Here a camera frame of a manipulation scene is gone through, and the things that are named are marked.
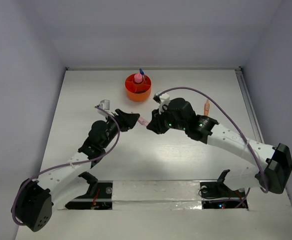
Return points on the aluminium side rail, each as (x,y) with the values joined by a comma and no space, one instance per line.
(249,106)

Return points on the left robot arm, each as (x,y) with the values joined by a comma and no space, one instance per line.
(40,195)

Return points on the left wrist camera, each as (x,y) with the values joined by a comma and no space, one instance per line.
(103,108)

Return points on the pink glue stick tube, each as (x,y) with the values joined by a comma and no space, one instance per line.
(138,78)

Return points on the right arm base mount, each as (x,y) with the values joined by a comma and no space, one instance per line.
(216,195)

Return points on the black handled scissors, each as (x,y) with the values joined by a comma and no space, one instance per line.
(141,92)

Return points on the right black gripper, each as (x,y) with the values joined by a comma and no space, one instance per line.
(155,124)

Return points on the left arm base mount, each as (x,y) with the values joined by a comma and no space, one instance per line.
(96,198)

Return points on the orange highlighter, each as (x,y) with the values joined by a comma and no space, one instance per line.
(207,107)

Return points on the orange round organizer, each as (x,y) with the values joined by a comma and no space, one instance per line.
(131,88)

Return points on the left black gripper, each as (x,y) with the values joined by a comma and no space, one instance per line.
(130,119)

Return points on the pink highlighter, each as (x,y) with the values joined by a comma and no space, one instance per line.
(143,121)

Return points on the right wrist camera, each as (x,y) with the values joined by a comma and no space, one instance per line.
(163,100)

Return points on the clear blue-capped glue bottle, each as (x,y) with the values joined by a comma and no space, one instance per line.
(142,74)

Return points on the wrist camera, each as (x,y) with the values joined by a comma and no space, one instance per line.
(163,100)
(103,108)

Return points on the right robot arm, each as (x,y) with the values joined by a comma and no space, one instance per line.
(272,165)

